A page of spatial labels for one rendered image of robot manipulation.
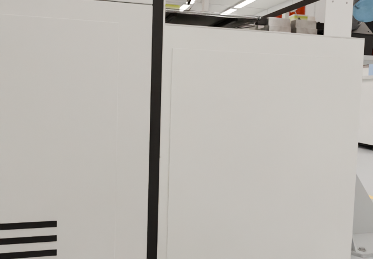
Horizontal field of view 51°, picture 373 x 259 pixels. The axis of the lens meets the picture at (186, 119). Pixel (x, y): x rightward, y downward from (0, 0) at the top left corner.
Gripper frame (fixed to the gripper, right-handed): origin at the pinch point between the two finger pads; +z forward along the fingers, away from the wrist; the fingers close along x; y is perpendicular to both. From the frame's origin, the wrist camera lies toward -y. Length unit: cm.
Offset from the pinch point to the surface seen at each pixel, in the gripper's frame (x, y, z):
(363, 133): -333, -205, 80
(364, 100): -335, -204, 39
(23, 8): 76, 27, 19
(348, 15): 26, -49, 9
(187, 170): 46, -2, 54
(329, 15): 27, -42, 10
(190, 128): 46, -3, 43
